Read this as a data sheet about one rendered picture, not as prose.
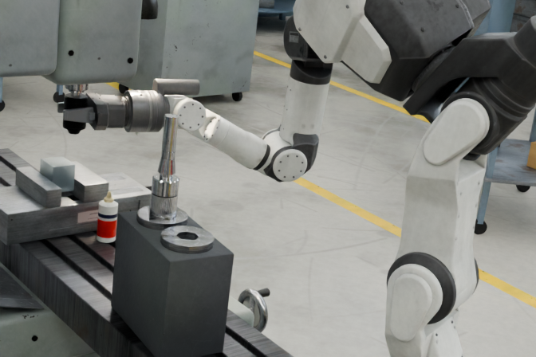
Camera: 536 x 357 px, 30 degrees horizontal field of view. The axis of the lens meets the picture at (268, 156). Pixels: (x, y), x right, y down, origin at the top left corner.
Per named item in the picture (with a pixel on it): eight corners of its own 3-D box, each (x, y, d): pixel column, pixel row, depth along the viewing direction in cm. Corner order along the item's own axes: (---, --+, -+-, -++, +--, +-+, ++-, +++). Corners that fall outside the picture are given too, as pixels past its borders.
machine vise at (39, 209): (119, 198, 235) (122, 154, 232) (152, 221, 224) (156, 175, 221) (-24, 220, 213) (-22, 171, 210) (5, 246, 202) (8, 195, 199)
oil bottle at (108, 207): (109, 234, 214) (112, 186, 211) (119, 241, 211) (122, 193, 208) (92, 237, 212) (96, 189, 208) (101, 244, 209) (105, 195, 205)
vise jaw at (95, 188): (75, 177, 225) (76, 160, 224) (108, 199, 215) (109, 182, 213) (51, 180, 222) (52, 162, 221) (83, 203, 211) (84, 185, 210)
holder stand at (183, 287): (169, 297, 189) (179, 199, 183) (223, 352, 171) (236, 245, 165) (110, 306, 183) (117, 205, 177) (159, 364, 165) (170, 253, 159)
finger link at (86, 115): (63, 107, 200) (93, 107, 203) (62, 122, 201) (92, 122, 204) (65, 108, 199) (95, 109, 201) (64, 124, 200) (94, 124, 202)
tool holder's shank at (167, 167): (157, 179, 171) (162, 117, 168) (156, 173, 174) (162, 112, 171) (175, 181, 172) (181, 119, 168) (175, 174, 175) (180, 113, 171)
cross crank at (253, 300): (250, 319, 263) (254, 278, 259) (277, 338, 254) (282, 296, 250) (199, 331, 253) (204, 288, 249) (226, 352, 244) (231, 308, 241)
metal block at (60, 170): (61, 181, 218) (62, 155, 216) (73, 190, 214) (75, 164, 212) (39, 184, 215) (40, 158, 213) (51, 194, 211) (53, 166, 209)
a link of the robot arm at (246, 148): (206, 138, 222) (273, 176, 231) (216, 156, 213) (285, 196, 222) (233, 100, 220) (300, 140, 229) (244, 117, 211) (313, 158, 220)
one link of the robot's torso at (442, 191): (472, 312, 204) (538, 100, 188) (437, 342, 190) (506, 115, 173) (407, 281, 211) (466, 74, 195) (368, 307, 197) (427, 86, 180)
